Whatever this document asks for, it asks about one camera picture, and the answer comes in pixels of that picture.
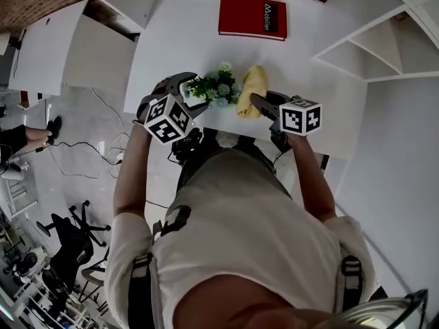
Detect black office chair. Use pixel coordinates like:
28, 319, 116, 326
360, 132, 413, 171
35, 199, 112, 289

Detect white wire rack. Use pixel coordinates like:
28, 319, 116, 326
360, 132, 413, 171
0, 175, 39, 221

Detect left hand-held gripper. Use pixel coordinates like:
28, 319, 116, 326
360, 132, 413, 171
136, 72, 211, 146

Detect black chest strap buckle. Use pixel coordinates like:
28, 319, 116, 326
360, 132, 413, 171
159, 205, 193, 238

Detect black waist device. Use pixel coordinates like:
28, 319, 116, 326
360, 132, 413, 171
167, 127, 204, 166

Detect person's dark olive trousers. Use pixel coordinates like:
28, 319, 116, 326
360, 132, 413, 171
176, 135, 293, 202

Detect person's right forearm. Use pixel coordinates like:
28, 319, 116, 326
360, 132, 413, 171
287, 133, 338, 223

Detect black harness strap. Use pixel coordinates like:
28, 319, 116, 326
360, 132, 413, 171
127, 252, 154, 329
340, 254, 364, 312

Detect white side desk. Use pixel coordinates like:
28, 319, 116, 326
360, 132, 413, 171
8, 0, 89, 97

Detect black floor cable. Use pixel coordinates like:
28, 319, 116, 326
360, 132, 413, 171
35, 140, 123, 167

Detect yellow cloth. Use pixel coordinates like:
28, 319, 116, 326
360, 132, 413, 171
235, 64, 270, 120

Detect person's white t-shirt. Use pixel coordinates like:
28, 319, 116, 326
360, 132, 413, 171
104, 147, 378, 329

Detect white shelf unit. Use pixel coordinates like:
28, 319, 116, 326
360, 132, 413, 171
311, 0, 439, 83

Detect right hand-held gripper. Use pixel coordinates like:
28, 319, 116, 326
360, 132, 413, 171
250, 90, 323, 152

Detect flower pot with blue flowers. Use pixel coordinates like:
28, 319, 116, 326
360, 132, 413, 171
183, 62, 243, 109

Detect person's left forearm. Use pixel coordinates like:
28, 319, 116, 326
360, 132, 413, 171
112, 120, 154, 219

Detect person's eyeglasses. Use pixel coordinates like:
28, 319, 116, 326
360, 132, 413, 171
325, 288, 430, 329

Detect red book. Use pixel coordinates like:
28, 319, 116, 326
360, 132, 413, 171
217, 0, 287, 42

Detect white floor cable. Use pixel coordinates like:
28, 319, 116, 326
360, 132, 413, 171
47, 86, 130, 181

